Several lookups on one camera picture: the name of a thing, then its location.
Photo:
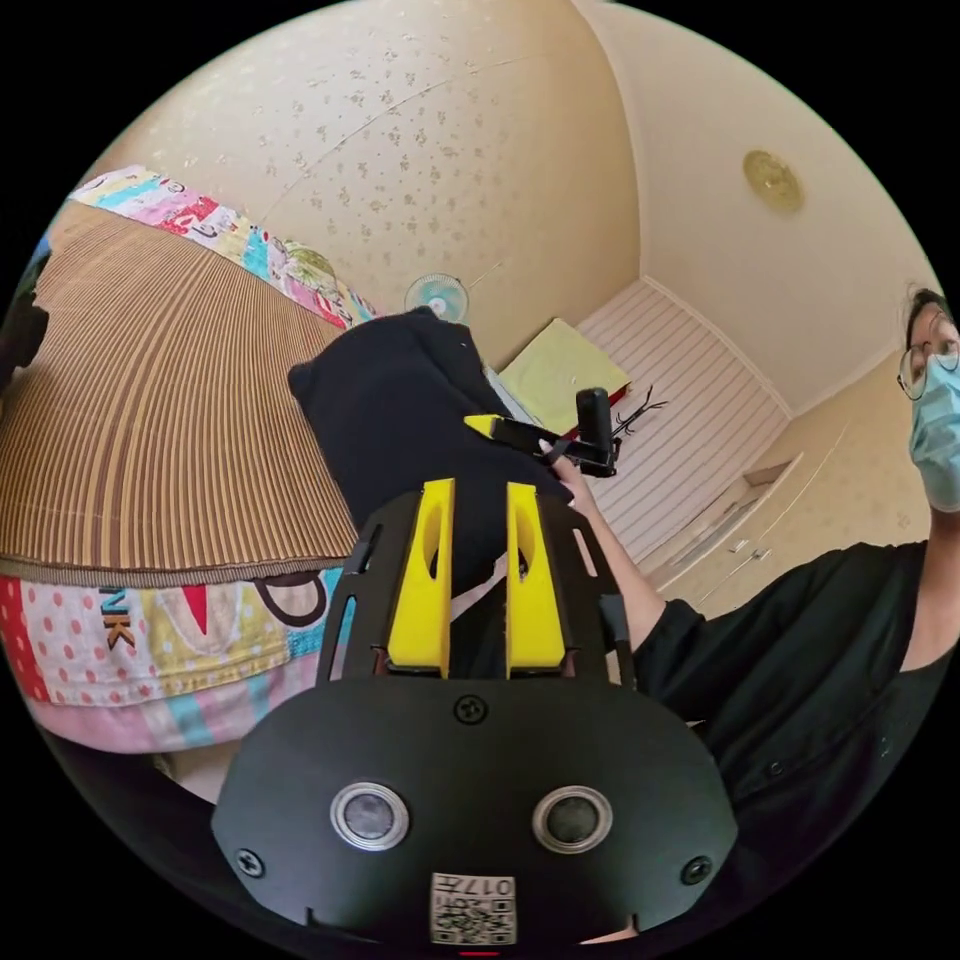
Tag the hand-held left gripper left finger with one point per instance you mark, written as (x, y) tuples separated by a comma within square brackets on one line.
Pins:
[(420, 600)]

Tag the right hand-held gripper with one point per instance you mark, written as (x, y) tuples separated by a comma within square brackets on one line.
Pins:
[(536, 439)]

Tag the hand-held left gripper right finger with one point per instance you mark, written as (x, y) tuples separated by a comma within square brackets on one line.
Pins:
[(536, 622)]

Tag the black shirt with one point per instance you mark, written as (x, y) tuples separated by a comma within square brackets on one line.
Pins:
[(390, 420)]

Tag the person's right forearm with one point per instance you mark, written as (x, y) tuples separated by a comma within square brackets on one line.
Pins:
[(619, 570)]

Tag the person's right hand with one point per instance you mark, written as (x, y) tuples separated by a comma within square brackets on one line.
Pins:
[(574, 480)]

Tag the light blue fan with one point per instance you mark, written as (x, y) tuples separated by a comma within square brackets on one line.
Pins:
[(437, 296)]

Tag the black coat rack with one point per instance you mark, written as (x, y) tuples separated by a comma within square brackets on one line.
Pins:
[(637, 412)]

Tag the cream cupboard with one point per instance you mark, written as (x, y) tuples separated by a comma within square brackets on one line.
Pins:
[(739, 517)]

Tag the person's body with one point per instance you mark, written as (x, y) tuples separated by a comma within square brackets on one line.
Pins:
[(810, 675)]

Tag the round gold ceiling lamp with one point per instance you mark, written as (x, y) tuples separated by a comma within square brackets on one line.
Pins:
[(772, 180)]

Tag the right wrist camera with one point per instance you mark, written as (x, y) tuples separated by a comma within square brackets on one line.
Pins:
[(596, 424)]

